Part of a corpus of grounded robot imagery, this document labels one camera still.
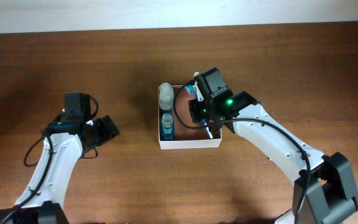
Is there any blue white toothbrush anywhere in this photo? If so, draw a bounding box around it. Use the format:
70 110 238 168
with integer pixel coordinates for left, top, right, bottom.
185 85 213 139

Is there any clear foam soap pump bottle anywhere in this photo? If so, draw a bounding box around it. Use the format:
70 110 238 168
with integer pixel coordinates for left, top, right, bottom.
158 83 174 111

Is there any blue mouthwash bottle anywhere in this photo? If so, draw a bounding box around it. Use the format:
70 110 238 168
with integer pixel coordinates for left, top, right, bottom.
160 113 175 141

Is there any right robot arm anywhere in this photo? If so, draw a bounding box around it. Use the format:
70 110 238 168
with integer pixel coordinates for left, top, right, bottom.
189 68 358 224

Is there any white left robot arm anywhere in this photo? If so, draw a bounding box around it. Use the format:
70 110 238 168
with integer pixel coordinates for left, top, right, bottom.
0 116 119 223

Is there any pink cardboard box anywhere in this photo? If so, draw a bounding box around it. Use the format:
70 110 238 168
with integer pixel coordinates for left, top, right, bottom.
157 85 223 150

